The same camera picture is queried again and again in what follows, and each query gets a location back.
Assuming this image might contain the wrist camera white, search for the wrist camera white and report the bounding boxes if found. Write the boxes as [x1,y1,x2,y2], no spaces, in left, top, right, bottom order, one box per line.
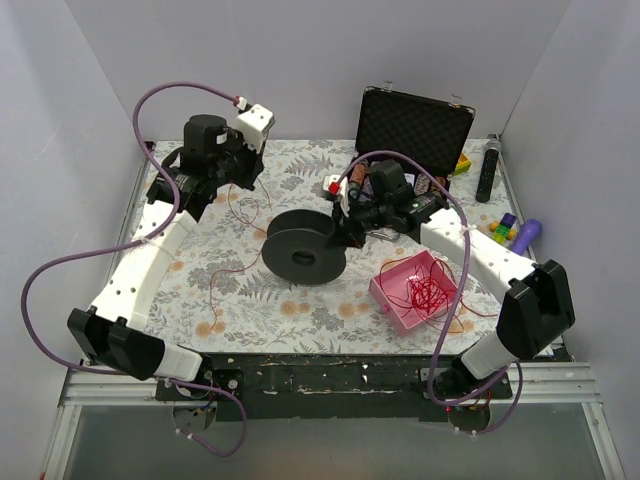
[235,104,275,153]
[322,175,350,216]

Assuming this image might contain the yellow green toy block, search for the yellow green toy block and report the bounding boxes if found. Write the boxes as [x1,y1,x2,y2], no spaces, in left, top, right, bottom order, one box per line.
[451,153,472,176]

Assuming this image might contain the black filament spool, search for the black filament spool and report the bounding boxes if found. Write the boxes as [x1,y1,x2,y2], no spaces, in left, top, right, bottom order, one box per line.
[261,209,346,286]

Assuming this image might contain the colourful toy block stack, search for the colourful toy block stack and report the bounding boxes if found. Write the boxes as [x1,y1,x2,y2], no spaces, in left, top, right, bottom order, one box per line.
[489,213,517,245]

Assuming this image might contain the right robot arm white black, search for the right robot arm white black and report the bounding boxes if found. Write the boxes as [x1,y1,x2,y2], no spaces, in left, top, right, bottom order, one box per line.
[323,152,575,406]

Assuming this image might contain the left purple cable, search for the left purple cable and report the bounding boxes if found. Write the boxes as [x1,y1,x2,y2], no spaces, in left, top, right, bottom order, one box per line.
[20,82,251,459]

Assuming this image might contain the black remote control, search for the black remote control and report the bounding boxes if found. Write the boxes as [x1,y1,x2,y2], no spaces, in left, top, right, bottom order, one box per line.
[475,138,501,203]

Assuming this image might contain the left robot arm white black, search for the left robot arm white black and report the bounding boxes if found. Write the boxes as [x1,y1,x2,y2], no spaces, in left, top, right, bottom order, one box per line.
[67,105,275,400]

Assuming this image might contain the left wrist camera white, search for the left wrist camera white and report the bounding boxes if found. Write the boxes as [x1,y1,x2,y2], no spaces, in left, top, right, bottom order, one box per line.
[235,104,275,153]

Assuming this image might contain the floral table mat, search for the floral table mat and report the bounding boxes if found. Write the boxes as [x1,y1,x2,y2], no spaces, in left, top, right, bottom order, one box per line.
[95,138,556,357]

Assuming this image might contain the purple cylindrical toy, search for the purple cylindrical toy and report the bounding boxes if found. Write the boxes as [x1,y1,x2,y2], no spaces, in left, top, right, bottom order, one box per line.
[511,219,542,255]

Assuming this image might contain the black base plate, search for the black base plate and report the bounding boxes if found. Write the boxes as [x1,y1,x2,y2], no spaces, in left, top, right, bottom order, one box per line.
[154,352,514,421]

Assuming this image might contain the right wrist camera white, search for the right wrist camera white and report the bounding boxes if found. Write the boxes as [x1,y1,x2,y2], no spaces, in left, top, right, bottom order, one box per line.
[322,175,350,216]

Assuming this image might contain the pink open box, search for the pink open box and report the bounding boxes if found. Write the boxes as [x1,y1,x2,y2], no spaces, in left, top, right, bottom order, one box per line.
[369,250,458,336]

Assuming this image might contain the black poker chip case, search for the black poker chip case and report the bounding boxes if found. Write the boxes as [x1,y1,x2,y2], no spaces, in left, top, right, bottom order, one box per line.
[354,86,476,187]

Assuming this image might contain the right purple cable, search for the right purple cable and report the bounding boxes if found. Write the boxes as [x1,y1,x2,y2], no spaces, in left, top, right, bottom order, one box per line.
[339,150,525,436]

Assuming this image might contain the purple cable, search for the purple cable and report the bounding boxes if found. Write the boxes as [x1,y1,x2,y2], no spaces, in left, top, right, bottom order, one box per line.
[20,82,251,459]
[339,150,525,436]

